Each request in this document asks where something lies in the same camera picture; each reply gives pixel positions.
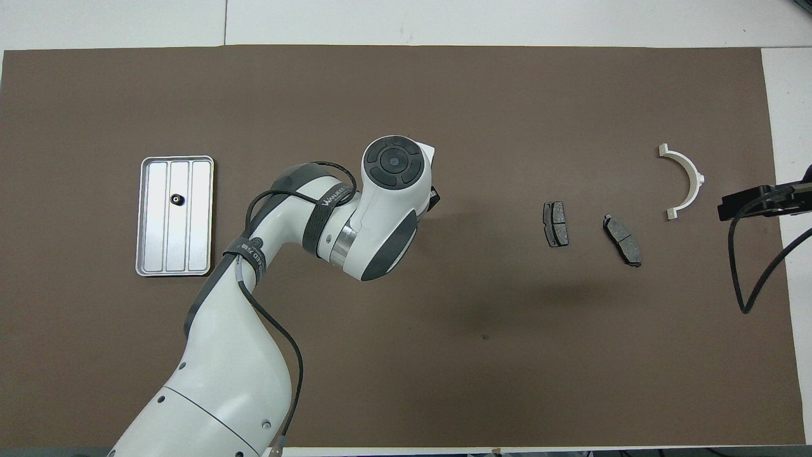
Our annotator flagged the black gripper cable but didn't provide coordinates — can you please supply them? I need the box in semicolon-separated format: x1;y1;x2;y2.
728;197;812;315
235;161;359;457

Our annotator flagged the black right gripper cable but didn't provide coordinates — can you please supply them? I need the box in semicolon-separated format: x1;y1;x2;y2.
728;197;812;315

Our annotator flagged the rectangular dark brake pad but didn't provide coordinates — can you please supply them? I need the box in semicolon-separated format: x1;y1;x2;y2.
542;201;570;248

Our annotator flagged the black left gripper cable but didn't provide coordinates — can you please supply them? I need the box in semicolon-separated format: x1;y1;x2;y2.
235;161;359;457

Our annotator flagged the silver metal tray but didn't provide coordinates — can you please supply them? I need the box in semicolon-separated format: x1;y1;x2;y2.
135;156;215;277

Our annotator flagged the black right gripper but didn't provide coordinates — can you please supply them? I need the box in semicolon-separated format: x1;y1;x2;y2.
717;183;797;222

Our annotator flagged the curved dark brake pad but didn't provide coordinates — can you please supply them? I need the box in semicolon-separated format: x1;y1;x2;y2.
602;214;643;268

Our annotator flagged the brown table mat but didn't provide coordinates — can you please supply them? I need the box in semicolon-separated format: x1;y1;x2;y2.
0;44;805;448

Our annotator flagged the white curved plastic bracket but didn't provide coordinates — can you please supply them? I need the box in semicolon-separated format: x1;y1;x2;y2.
658;143;706;221

